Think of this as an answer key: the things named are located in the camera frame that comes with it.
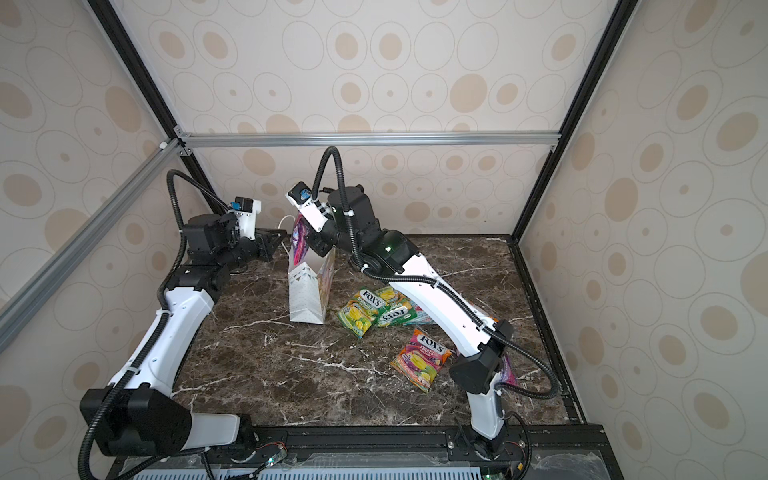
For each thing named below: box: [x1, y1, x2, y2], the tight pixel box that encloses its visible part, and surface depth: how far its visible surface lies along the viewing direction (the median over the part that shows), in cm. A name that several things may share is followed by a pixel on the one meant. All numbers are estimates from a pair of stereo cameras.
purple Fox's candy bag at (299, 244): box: [292, 210, 309, 264], surface depth 66 cm
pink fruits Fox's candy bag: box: [390, 329, 453, 393], surface depth 87 cm
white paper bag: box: [288, 238, 336, 325], surface depth 87 cm
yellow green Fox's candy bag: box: [338, 289, 386, 338], surface depth 96 cm
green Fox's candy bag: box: [354, 286, 418, 327], surface depth 98 cm
